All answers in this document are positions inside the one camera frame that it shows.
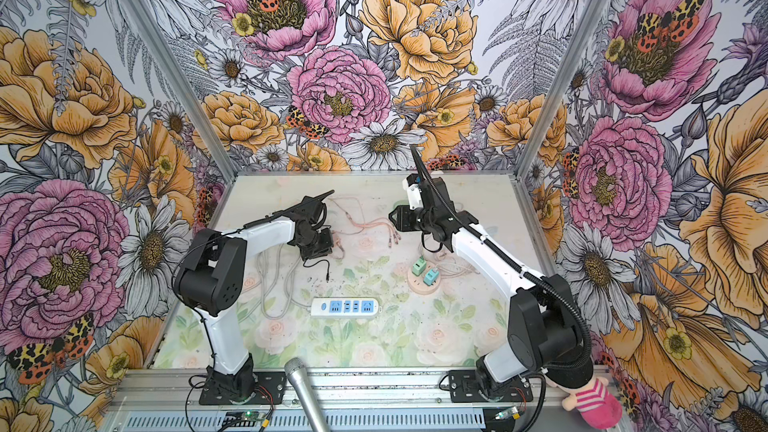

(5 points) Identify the teal USB charger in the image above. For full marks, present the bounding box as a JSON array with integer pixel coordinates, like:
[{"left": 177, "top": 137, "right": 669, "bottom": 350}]
[{"left": 423, "top": 268, "right": 440, "bottom": 287}]

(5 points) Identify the pink round power socket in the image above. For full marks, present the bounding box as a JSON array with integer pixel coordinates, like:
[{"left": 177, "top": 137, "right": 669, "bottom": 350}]
[{"left": 407, "top": 269, "right": 442, "bottom": 295}]

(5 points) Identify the pink plush toy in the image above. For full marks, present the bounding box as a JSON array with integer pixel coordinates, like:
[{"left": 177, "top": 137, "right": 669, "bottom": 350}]
[{"left": 560, "top": 376, "right": 623, "bottom": 430}]

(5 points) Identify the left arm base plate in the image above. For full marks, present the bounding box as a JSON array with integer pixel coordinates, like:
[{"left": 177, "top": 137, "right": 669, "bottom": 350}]
[{"left": 198, "top": 371, "right": 287, "bottom": 406}]

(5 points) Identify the black thin cable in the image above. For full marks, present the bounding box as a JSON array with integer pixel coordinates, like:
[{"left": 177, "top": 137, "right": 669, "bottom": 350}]
[{"left": 302, "top": 259, "right": 331, "bottom": 282}]

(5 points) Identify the green USB charger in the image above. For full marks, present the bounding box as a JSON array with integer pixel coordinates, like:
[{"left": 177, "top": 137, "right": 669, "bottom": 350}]
[{"left": 411, "top": 257, "right": 428, "bottom": 276}]

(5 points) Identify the white power strip cable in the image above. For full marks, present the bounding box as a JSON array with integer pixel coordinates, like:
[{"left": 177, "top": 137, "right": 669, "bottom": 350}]
[{"left": 236, "top": 245, "right": 313, "bottom": 320}]

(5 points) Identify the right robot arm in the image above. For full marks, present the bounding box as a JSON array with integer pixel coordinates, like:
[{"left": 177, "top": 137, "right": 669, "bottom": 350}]
[{"left": 389, "top": 181, "right": 596, "bottom": 400}]

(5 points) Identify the pink multi-head USB cable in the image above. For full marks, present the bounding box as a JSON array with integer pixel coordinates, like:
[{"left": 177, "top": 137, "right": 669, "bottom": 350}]
[{"left": 326, "top": 194, "right": 403, "bottom": 259}]

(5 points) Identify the silver microphone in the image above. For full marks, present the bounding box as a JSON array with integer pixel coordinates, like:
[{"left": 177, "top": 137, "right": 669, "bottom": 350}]
[{"left": 284, "top": 357, "right": 331, "bottom": 432}]

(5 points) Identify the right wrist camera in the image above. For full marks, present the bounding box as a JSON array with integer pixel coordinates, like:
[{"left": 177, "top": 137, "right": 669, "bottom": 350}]
[{"left": 402, "top": 173, "right": 423, "bottom": 210}]

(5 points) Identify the aluminium front rail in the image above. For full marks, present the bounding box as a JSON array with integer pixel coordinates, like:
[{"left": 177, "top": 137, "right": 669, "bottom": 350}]
[{"left": 99, "top": 368, "right": 589, "bottom": 431}]

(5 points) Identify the white blue power strip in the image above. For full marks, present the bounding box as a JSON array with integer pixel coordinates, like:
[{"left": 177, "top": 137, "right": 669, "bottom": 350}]
[{"left": 310, "top": 297, "right": 380, "bottom": 319}]

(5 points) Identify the small green circuit board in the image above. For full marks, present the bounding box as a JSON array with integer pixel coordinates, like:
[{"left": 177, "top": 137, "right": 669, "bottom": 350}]
[{"left": 221, "top": 410, "right": 272, "bottom": 430}]

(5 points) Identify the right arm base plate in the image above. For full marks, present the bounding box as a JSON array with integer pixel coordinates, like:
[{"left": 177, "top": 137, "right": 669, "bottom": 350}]
[{"left": 439, "top": 369, "right": 533, "bottom": 403}]

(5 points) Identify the pink round socket cable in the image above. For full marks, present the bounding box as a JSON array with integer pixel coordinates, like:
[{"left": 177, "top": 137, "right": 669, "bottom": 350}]
[{"left": 428, "top": 248, "right": 481, "bottom": 280}]

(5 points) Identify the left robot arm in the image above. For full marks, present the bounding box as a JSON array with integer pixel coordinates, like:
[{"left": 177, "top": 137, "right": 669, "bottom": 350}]
[{"left": 173, "top": 191, "right": 333, "bottom": 405}]

